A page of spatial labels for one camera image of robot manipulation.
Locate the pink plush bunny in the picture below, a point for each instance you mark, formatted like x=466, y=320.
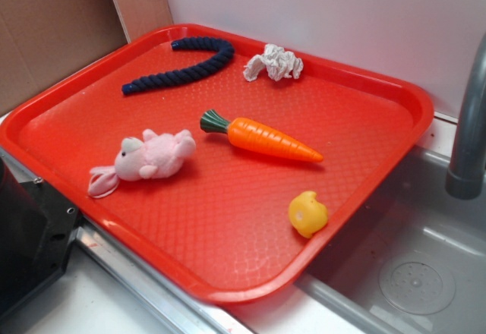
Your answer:
x=154, y=156

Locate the grey faucet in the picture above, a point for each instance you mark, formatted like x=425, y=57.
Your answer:
x=466, y=170

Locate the red plastic tray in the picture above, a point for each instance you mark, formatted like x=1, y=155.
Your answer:
x=219, y=228

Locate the crumpled white paper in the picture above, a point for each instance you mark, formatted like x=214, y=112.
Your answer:
x=276, y=61

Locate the yellow rubber duck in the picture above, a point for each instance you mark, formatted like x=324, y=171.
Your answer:
x=307, y=215

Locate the grey sink basin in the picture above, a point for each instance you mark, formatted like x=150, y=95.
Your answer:
x=410, y=212

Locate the brown cardboard panel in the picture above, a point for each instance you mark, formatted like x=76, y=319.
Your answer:
x=44, y=41

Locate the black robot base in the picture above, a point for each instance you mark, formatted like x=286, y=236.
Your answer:
x=38, y=226

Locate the orange plastic carrot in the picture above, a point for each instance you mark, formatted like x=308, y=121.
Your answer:
x=256, y=137

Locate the sink drain cover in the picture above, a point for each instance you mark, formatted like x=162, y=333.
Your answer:
x=416, y=284

